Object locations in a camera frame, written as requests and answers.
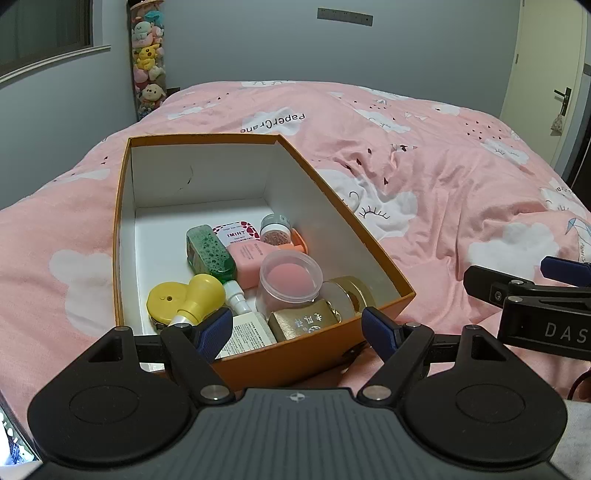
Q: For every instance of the pink printed duvet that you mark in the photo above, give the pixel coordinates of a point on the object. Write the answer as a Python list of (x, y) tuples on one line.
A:
[(461, 184)]

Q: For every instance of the small hanging pouch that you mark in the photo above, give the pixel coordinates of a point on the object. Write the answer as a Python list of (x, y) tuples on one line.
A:
[(557, 125)]

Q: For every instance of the white and pink tin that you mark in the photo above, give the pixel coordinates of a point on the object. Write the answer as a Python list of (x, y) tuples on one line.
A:
[(238, 233)]

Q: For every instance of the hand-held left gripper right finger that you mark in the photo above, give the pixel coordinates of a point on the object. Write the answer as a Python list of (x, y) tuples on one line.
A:
[(381, 332)]

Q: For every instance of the orange cardboard box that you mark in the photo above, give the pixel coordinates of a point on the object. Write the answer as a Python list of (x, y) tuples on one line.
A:
[(207, 175)]

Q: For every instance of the glass jar with gold lid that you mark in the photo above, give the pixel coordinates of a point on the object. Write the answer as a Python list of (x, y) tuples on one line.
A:
[(351, 293)]

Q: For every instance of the yellow bulb bottle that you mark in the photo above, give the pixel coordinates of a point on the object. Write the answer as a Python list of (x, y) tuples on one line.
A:
[(203, 295)]

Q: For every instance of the gold box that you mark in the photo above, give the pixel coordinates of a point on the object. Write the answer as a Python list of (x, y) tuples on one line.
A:
[(300, 321)]

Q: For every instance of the small white spray bottle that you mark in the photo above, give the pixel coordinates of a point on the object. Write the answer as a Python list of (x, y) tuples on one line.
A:
[(236, 297)]

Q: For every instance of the small jar of red beads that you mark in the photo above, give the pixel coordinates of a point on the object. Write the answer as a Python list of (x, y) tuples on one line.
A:
[(276, 230)]

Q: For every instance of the green liquid bottle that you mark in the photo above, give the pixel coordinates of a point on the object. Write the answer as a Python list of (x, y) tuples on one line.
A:
[(207, 251)]

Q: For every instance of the cream door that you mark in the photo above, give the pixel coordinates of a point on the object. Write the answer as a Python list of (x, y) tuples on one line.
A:
[(545, 69)]

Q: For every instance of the yellow round case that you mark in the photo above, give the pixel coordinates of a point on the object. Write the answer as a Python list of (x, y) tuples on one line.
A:
[(162, 300)]

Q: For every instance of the clear cup with pink sponge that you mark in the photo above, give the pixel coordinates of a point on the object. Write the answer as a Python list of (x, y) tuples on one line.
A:
[(288, 281)]

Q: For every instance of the white labelled carton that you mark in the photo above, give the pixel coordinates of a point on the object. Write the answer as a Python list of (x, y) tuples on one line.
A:
[(247, 334)]

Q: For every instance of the window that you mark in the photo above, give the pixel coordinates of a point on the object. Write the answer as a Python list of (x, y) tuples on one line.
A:
[(41, 32)]

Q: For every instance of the pink pump bottle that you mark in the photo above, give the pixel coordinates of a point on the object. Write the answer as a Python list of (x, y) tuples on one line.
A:
[(249, 261)]

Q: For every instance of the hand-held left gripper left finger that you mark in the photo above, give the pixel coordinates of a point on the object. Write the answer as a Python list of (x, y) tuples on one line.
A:
[(214, 330)]

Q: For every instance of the clear tube of plush toys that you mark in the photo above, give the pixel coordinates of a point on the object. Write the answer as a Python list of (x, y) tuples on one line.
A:
[(147, 60)]

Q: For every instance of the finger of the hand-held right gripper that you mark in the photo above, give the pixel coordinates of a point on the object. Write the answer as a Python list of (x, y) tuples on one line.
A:
[(563, 266), (485, 284)]

